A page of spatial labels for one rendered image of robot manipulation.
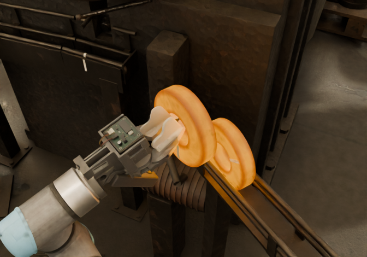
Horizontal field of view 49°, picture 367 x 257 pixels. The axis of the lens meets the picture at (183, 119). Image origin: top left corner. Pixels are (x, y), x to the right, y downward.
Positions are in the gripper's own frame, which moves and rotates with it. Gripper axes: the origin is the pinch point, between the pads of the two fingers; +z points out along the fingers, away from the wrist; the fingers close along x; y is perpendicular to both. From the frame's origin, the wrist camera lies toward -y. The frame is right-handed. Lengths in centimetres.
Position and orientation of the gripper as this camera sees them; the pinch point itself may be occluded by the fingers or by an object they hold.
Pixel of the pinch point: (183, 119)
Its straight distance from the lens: 73.4
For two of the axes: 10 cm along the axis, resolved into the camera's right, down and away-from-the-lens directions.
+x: -6.0, -5.7, 5.6
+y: -2.1, -5.7, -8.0
